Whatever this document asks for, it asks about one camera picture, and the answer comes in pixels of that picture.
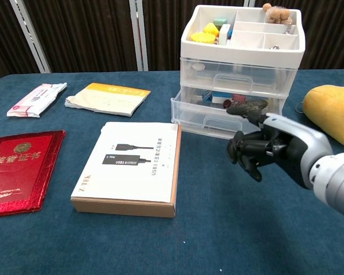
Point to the white eraser block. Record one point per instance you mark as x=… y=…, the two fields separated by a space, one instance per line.
x=224 y=34

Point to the red certificate folder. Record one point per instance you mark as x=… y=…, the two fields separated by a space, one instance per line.
x=17 y=172

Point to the white upright frame post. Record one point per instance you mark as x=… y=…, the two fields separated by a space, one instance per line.
x=139 y=34

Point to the pink white wet wipes pack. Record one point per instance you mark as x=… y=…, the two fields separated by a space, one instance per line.
x=34 y=98

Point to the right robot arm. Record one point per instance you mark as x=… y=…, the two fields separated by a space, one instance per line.
x=338 y=180

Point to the transparent drawer with small items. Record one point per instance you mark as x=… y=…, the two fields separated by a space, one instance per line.
x=189 y=111

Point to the yellow plush pouch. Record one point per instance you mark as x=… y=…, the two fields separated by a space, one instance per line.
x=332 y=111

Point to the white slanted frame post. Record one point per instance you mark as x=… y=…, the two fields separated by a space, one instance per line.
x=31 y=37

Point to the yellow serrated round toy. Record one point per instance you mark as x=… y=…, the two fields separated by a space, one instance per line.
x=202 y=37

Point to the blue white small box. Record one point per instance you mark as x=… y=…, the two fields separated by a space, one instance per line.
x=221 y=98

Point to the red small block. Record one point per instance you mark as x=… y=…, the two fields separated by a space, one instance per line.
x=238 y=99

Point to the dark brown pleated curtain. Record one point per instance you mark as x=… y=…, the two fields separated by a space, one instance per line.
x=89 y=34

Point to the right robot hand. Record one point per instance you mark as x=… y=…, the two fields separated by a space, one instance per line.
x=292 y=143

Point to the metal keyring loop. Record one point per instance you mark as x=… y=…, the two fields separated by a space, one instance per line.
x=298 y=109

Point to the blue velvet tablecloth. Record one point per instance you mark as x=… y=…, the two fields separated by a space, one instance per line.
x=189 y=229

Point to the white round disc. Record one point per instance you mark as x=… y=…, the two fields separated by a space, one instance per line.
x=198 y=67

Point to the yellow white notebook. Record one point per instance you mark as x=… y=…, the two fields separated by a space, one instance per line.
x=109 y=98

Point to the blue binder clip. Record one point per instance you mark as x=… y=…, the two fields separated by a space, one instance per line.
x=207 y=96

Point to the transparent drawer with black item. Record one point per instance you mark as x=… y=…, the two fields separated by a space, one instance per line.
x=248 y=128

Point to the yellow rubber duck toy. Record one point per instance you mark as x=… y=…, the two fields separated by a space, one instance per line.
x=211 y=28

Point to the green small block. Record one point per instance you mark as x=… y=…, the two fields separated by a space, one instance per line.
x=220 y=22

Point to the transparent drawer with white disc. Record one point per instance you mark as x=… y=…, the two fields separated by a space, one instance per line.
x=206 y=80

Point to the white plastic drawer organizer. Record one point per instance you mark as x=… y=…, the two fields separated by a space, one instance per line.
x=240 y=51

